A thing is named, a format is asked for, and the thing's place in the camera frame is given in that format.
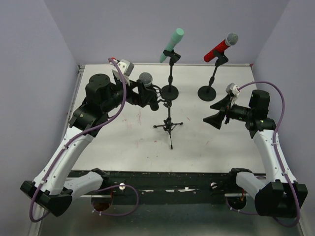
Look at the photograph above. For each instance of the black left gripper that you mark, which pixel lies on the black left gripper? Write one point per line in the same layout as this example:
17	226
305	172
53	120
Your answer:
141	93

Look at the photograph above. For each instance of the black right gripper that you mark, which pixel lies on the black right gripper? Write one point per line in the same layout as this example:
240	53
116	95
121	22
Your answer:
228	112

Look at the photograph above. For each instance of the black microphone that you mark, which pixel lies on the black microphone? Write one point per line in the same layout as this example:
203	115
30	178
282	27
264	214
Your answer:
147	93

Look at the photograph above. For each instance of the short black round-base mic stand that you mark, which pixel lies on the short black round-base mic stand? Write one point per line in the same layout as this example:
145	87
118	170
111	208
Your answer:
170	78

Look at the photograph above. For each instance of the tall black tripod mic stand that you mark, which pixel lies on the tall black tripod mic stand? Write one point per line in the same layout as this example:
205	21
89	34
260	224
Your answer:
168	125

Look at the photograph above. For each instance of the mint green microphone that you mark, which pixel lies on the mint green microphone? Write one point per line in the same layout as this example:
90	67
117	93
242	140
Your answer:
176	37

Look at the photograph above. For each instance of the red glitter microphone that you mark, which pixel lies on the red glitter microphone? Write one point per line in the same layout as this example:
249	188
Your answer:
230	40

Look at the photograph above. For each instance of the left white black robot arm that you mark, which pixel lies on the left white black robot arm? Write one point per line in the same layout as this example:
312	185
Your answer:
51	189

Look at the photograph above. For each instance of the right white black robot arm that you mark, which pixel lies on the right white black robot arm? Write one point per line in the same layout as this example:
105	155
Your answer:
280	195

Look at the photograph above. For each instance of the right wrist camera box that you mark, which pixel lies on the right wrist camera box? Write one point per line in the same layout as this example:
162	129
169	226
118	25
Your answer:
233	91

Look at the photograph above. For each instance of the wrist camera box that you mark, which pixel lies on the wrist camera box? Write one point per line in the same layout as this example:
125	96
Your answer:
126	67
233	91

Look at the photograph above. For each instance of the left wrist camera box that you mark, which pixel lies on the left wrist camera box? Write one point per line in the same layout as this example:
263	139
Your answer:
126	67

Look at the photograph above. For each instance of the black front mounting rail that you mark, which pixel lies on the black front mounting rail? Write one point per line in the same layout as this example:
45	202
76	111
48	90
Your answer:
168	188

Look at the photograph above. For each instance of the aluminium frame rail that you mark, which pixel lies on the aluminium frame rail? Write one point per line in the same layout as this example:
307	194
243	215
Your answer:
105	196

